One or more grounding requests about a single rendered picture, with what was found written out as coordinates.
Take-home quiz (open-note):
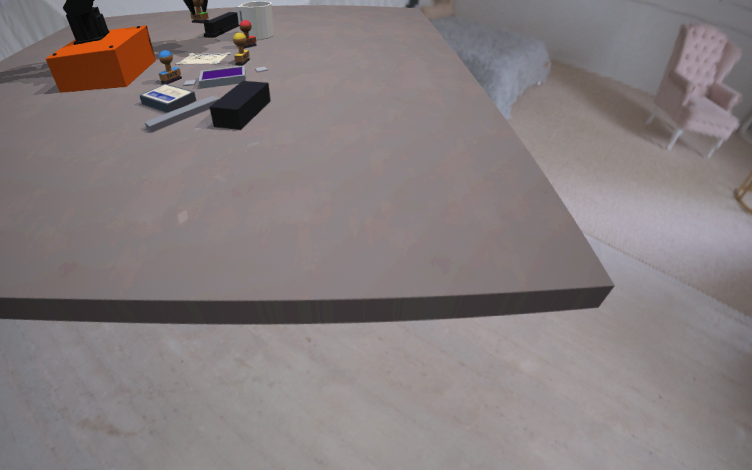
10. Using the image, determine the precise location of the grey cylindrical cup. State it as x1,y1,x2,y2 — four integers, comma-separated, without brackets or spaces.
236,1,274,40

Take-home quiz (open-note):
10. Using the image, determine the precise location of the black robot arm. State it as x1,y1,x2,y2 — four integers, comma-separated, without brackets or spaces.
63,0,110,45

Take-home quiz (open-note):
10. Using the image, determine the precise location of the grey long bar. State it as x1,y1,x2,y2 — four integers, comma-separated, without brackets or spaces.
144,96,219,133

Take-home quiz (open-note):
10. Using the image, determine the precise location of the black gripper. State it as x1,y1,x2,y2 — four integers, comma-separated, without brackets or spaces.
184,0,208,15

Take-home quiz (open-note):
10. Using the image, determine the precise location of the cream inspection card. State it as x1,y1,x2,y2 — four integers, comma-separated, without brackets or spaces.
175,52,231,65

